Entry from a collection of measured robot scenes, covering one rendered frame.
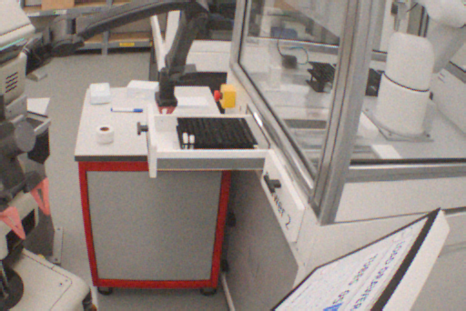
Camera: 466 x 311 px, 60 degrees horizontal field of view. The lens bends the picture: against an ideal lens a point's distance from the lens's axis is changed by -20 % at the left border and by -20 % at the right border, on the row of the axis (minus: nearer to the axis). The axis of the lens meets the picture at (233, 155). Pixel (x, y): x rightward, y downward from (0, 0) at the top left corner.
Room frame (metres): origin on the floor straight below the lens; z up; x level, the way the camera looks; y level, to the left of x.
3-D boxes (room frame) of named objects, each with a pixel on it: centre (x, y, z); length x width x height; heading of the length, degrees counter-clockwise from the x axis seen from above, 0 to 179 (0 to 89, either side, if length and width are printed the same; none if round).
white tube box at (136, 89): (1.91, 0.42, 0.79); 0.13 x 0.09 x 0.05; 90
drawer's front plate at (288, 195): (1.10, -0.14, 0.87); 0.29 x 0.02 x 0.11; 15
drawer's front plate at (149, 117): (1.31, 0.25, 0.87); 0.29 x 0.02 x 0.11; 15
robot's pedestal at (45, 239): (1.63, 0.96, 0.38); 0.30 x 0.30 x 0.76; 15
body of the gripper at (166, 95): (1.58, 0.26, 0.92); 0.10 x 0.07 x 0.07; 25
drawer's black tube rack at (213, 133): (1.37, 0.06, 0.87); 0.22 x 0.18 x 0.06; 105
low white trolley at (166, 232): (1.71, 0.35, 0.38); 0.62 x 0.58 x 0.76; 15
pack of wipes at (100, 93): (1.84, 0.61, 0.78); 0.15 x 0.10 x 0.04; 22
